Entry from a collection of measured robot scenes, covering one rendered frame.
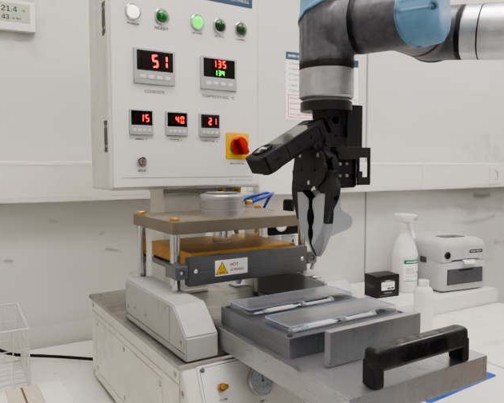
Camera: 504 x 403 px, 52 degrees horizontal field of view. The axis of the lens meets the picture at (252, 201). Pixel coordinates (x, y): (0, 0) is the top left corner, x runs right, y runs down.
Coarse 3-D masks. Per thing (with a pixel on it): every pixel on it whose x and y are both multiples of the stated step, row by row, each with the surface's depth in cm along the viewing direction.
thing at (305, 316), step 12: (360, 300) 73; (372, 300) 73; (288, 312) 67; (300, 312) 67; (312, 312) 67; (324, 312) 67; (336, 312) 67; (348, 312) 67; (360, 312) 67; (288, 324) 62; (300, 324) 62
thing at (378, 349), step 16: (416, 336) 56; (432, 336) 56; (448, 336) 57; (464, 336) 58; (368, 352) 52; (384, 352) 52; (400, 352) 53; (416, 352) 54; (432, 352) 56; (464, 352) 59; (368, 368) 52; (384, 368) 52; (368, 384) 52
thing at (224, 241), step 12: (156, 240) 95; (168, 240) 95; (180, 240) 95; (192, 240) 95; (204, 240) 95; (216, 240) 92; (228, 240) 92; (240, 240) 95; (252, 240) 95; (264, 240) 95; (276, 240) 95; (156, 252) 93; (168, 252) 88; (180, 252) 84; (192, 252) 82; (204, 252) 82; (216, 252) 83; (228, 252) 84
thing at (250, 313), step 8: (336, 296) 76; (344, 296) 77; (232, 304) 72; (288, 304) 71; (296, 304) 72; (304, 304) 73; (312, 304) 73; (240, 312) 70; (248, 312) 68; (256, 312) 68; (264, 312) 69; (272, 312) 70
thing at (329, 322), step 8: (328, 304) 71; (368, 312) 67; (376, 312) 68; (384, 312) 69; (392, 312) 70; (272, 320) 64; (328, 320) 64; (336, 320) 64; (344, 320) 65; (352, 320) 66; (280, 328) 62; (288, 328) 61; (296, 328) 61; (304, 328) 62; (312, 328) 62
